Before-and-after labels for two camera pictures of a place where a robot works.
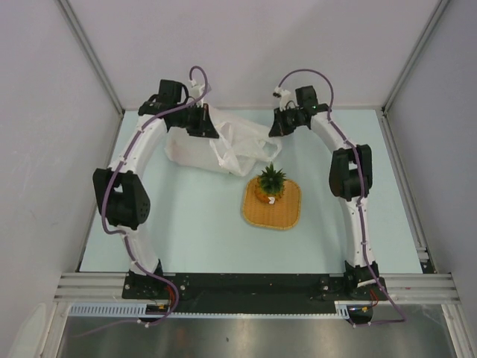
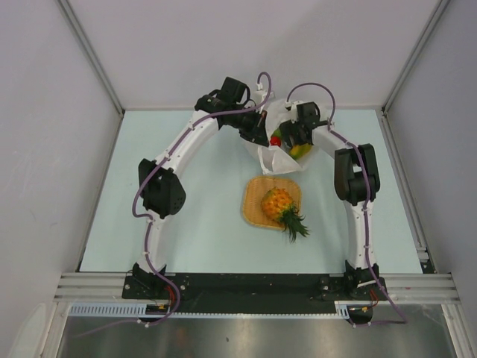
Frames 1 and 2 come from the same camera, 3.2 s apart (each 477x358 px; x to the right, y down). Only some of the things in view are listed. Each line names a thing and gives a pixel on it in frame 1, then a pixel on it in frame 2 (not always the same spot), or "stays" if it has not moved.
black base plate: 255,292 stays
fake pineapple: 270,184 -> 278,204
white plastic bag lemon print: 235,152 -> 274,159
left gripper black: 204,127 -> 257,132
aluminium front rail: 422,288 stays
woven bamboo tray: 284,213 stays
